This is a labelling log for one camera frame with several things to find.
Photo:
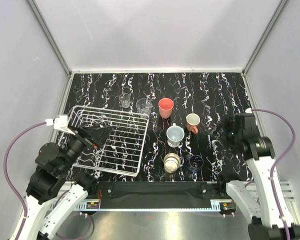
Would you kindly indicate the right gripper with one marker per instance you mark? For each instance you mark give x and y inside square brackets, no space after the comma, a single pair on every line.
[227,124]

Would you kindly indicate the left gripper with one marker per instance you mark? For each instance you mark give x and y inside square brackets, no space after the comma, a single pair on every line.
[99,135]

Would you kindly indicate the salmon ceramic mug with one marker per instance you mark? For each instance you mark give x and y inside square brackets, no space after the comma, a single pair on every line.
[192,122]

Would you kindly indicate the dark blue glass mug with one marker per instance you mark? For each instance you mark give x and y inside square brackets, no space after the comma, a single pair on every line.
[194,162]

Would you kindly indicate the small clear faceted glass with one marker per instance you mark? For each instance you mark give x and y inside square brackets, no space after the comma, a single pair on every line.
[125,100]

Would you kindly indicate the clear glass tumbler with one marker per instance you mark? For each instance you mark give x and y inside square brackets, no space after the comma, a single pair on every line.
[144,107]

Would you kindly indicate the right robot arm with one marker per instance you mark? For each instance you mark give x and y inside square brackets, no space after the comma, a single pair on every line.
[268,217]

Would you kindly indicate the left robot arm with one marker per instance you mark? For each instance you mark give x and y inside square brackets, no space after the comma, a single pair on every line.
[43,214]

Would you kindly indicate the light blue plastic cup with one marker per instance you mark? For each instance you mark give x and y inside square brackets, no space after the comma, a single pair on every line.
[175,135]

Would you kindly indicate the steel metal cup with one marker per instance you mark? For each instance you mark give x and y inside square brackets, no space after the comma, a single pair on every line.
[171,162]

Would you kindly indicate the pink plastic cup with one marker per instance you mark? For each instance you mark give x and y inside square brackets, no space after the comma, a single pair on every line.
[166,106]

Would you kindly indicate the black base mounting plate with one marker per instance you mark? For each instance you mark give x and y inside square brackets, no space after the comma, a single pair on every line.
[158,195]

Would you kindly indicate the white wire dish rack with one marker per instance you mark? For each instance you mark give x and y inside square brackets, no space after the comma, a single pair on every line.
[122,151]

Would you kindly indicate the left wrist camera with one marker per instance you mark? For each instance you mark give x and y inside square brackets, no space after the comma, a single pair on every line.
[59,123]

